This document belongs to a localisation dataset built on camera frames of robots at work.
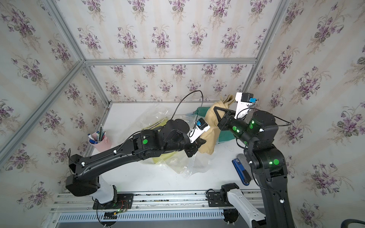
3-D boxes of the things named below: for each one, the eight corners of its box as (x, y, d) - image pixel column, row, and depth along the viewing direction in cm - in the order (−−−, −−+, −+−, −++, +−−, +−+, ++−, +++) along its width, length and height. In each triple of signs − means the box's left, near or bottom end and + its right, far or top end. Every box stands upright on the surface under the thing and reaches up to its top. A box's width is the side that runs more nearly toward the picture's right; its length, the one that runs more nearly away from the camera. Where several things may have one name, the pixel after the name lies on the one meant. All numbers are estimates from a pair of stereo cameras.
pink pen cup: (95, 152, 93) (86, 143, 83) (100, 141, 98) (91, 132, 89) (109, 152, 93) (101, 143, 83) (113, 141, 98) (106, 132, 89)
